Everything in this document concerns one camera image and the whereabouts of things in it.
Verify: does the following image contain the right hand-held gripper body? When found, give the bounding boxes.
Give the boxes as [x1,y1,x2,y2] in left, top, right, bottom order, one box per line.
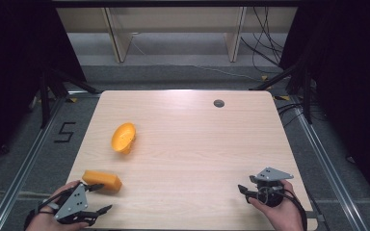
[249,167,295,208]

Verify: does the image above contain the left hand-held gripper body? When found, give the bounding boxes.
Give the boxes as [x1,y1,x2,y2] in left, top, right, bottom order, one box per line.
[53,183,98,225]

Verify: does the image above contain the orange sponge block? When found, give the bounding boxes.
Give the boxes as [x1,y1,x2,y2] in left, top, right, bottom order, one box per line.
[81,169,123,194]

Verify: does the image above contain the person's right hand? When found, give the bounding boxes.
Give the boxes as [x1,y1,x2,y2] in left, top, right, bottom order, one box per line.
[248,179,304,231]

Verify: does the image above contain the person's left hand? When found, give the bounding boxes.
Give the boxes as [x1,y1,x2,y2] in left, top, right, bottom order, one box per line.
[25,179,91,231]

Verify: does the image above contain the orange plastic bowl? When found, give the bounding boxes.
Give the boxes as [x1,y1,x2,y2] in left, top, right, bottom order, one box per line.
[110,121,138,155]

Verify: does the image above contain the black tripod stand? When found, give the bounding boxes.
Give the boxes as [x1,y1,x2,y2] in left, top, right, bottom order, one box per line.
[250,60,315,125]
[38,67,101,130]

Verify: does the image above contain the black curtain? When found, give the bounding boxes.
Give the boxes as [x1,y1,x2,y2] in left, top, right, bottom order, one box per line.
[278,0,370,215]
[0,0,87,176]

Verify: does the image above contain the light wooden furniture leg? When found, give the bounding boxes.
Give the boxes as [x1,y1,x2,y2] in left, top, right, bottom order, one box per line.
[224,7,249,64]
[101,7,135,64]

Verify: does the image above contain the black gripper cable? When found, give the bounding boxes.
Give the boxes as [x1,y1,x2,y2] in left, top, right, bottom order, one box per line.
[263,185,308,231]
[23,188,75,231]

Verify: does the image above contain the metal floor rail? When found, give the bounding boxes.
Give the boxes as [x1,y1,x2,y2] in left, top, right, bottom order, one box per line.
[0,91,68,231]
[289,95,369,231]

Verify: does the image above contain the black floor cables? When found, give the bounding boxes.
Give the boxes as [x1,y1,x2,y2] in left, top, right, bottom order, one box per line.
[276,101,304,128]

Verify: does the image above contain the thin white floor cable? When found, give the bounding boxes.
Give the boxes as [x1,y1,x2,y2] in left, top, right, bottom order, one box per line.
[130,31,262,82]

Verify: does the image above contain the bundle of black cables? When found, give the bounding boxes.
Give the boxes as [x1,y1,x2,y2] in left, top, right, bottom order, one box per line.
[240,6,285,75]

